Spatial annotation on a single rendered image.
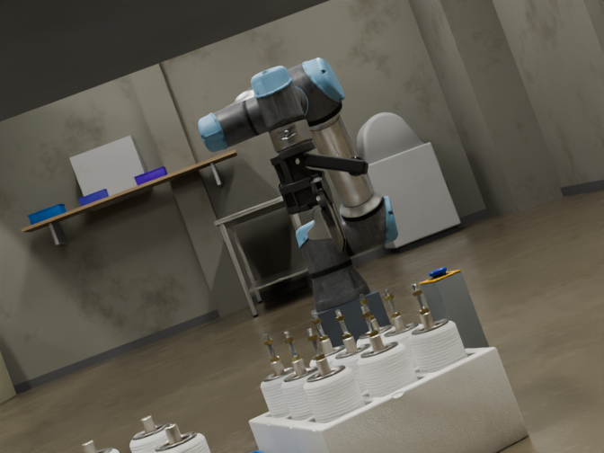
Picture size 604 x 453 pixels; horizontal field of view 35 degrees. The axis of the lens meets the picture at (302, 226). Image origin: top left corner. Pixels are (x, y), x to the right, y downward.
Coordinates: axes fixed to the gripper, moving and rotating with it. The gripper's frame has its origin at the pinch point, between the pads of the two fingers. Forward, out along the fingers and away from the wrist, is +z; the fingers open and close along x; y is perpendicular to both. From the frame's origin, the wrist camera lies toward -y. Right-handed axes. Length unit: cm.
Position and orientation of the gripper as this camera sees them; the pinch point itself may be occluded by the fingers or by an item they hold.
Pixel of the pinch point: (342, 244)
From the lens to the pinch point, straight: 180.7
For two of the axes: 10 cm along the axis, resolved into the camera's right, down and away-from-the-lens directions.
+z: 3.5, 9.4, 0.0
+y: -9.2, 3.5, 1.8
